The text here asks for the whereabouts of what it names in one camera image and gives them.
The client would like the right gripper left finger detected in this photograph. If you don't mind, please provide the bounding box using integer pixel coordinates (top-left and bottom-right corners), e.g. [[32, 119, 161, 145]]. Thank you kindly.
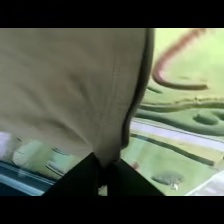
[[42, 153, 105, 197]]

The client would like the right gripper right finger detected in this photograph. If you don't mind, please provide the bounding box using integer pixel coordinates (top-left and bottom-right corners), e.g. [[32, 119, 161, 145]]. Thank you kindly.
[[105, 158, 165, 197]]

